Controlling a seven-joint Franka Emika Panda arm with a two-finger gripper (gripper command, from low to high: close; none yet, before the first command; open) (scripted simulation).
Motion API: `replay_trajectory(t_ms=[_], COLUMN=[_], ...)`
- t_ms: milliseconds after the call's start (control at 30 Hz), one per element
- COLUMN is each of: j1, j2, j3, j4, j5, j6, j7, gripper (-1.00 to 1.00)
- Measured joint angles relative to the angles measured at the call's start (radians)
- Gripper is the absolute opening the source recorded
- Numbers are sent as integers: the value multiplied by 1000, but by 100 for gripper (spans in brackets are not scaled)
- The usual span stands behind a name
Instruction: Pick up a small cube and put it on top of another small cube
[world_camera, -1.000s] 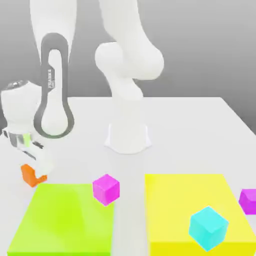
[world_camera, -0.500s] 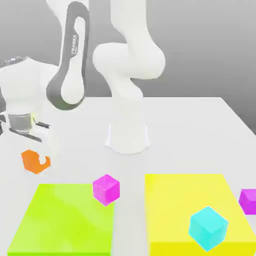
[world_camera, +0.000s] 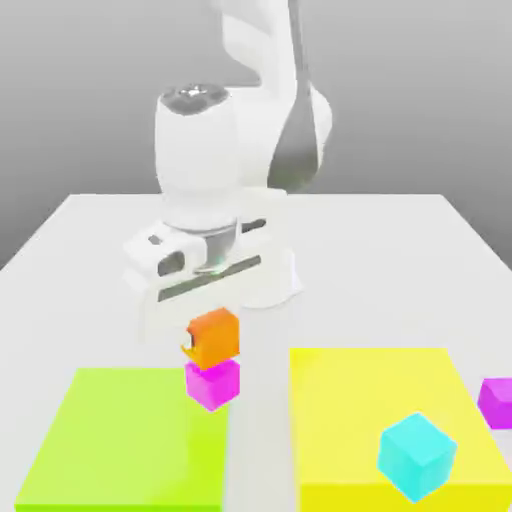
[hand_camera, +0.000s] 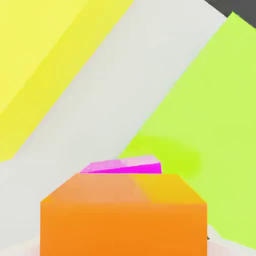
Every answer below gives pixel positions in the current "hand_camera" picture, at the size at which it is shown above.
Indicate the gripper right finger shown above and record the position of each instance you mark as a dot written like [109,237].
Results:
[218,246]

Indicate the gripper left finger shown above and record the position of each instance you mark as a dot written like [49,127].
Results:
[28,249]

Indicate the small orange cube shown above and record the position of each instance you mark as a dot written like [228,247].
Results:
[124,224]

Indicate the small magenta cube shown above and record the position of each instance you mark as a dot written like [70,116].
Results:
[128,167]

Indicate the large lime green box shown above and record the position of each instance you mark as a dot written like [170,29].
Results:
[210,120]

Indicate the large yellow box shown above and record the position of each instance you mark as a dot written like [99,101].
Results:
[40,60]

